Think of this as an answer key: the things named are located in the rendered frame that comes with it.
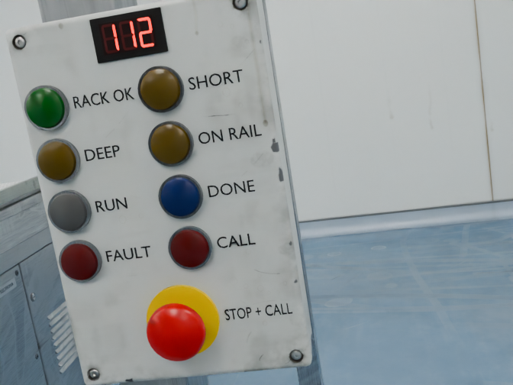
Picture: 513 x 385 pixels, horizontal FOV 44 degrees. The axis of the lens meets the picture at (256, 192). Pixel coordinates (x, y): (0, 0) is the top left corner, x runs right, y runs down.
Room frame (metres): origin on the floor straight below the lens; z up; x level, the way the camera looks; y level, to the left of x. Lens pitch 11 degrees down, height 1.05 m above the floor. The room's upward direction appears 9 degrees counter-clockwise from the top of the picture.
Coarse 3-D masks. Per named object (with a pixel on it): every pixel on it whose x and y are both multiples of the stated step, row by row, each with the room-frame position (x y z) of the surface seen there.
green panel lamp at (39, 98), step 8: (40, 88) 0.43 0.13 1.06; (48, 88) 0.43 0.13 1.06; (32, 96) 0.43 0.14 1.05; (40, 96) 0.42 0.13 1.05; (48, 96) 0.42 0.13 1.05; (56, 96) 0.42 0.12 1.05; (32, 104) 0.43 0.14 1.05; (40, 104) 0.42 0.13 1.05; (48, 104) 0.42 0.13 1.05; (56, 104) 0.42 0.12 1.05; (32, 112) 0.43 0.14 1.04; (40, 112) 0.42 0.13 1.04; (48, 112) 0.42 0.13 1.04; (56, 112) 0.42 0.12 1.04; (64, 112) 0.43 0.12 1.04; (32, 120) 0.43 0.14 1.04; (40, 120) 0.43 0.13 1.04; (48, 120) 0.42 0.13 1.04; (56, 120) 0.42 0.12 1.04
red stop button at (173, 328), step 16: (176, 304) 0.40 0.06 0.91; (160, 320) 0.40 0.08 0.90; (176, 320) 0.39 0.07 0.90; (192, 320) 0.39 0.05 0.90; (160, 336) 0.39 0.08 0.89; (176, 336) 0.39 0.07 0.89; (192, 336) 0.39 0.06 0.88; (160, 352) 0.40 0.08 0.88; (176, 352) 0.39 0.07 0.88; (192, 352) 0.39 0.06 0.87
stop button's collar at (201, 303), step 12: (168, 288) 0.42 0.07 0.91; (180, 288) 0.42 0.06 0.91; (192, 288) 0.42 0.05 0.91; (156, 300) 0.42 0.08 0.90; (168, 300) 0.42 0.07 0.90; (180, 300) 0.42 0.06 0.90; (192, 300) 0.42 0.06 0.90; (204, 300) 0.42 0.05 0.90; (204, 312) 0.42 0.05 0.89; (216, 312) 0.42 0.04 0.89; (288, 312) 0.41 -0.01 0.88; (216, 324) 0.42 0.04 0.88; (216, 336) 0.42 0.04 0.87; (204, 348) 0.42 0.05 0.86
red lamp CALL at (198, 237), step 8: (184, 232) 0.41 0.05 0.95; (192, 232) 0.41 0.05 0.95; (176, 240) 0.41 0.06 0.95; (184, 240) 0.41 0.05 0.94; (192, 240) 0.41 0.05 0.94; (200, 240) 0.41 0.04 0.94; (176, 248) 0.41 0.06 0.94; (184, 248) 0.41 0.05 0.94; (192, 248) 0.41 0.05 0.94; (200, 248) 0.41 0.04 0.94; (208, 248) 0.41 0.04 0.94; (176, 256) 0.41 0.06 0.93; (184, 256) 0.41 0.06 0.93; (192, 256) 0.41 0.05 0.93; (200, 256) 0.41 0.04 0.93; (184, 264) 0.41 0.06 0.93; (192, 264) 0.41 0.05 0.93; (200, 264) 0.41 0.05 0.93
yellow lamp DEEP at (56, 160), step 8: (48, 144) 0.43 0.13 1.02; (56, 144) 0.43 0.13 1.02; (64, 144) 0.43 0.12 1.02; (40, 152) 0.43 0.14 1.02; (48, 152) 0.43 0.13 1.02; (56, 152) 0.42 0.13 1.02; (64, 152) 0.42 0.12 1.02; (72, 152) 0.43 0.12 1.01; (40, 160) 0.43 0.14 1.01; (48, 160) 0.43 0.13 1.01; (56, 160) 0.42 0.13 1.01; (64, 160) 0.42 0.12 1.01; (72, 160) 0.42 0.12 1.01; (40, 168) 0.43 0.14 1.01; (48, 168) 0.43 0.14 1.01; (56, 168) 0.42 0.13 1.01; (64, 168) 0.42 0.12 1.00; (72, 168) 0.42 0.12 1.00; (48, 176) 0.43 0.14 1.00; (56, 176) 0.43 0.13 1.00; (64, 176) 0.43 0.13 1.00
